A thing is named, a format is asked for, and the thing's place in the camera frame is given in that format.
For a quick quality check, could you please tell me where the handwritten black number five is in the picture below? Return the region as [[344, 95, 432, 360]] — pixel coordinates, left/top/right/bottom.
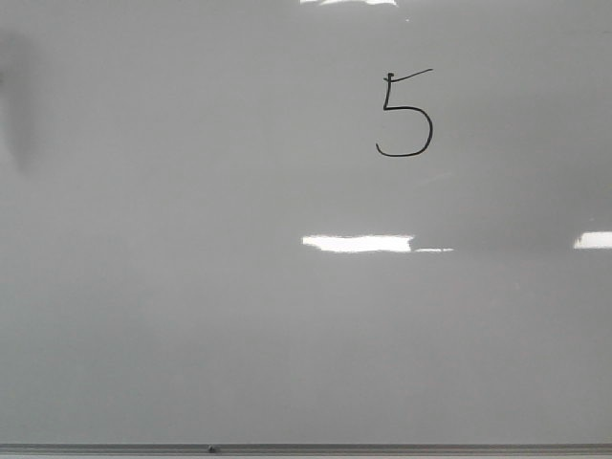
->
[[375, 68, 434, 158]]

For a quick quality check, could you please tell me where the white glossy whiteboard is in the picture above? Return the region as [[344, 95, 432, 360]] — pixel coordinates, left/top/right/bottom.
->
[[1, 1, 611, 445]]

